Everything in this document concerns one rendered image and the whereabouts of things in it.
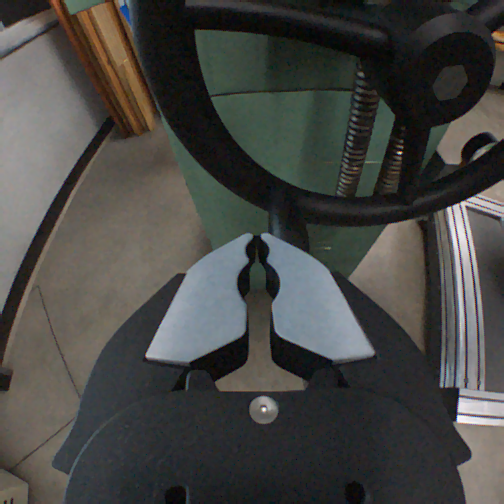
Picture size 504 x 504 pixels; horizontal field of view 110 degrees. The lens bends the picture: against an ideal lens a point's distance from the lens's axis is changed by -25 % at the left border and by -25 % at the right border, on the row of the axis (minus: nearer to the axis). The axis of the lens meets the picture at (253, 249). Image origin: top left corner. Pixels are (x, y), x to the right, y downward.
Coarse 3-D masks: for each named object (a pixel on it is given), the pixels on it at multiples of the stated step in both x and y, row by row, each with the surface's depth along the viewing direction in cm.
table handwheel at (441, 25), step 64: (128, 0) 7; (192, 0) 7; (256, 0) 7; (320, 0) 17; (192, 64) 9; (384, 64) 9; (448, 64) 7; (192, 128) 12; (256, 192) 16; (448, 192) 17
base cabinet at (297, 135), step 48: (240, 96) 27; (288, 96) 27; (336, 96) 27; (240, 144) 34; (288, 144) 34; (336, 144) 34; (384, 144) 33; (432, 144) 33; (192, 192) 42; (336, 240) 59
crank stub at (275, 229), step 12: (276, 192) 15; (288, 192) 15; (276, 204) 15; (288, 204) 14; (276, 216) 14; (288, 216) 14; (300, 216) 14; (276, 228) 14; (288, 228) 13; (300, 228) 14; (288, 240) 13; (300, 240) 13
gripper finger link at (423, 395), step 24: (360, 312) 7; (384, 312) 7; (384, 336) 6; (408, 336) 6; (360, 360) 6; (384, 360) 6; (408, 360) 5; (360, 384) 5; (384, 384) 5; (408, 384) 5; (432, 384) 5; (432, 408) 4; (456, 432) 4; (456, 456) 3
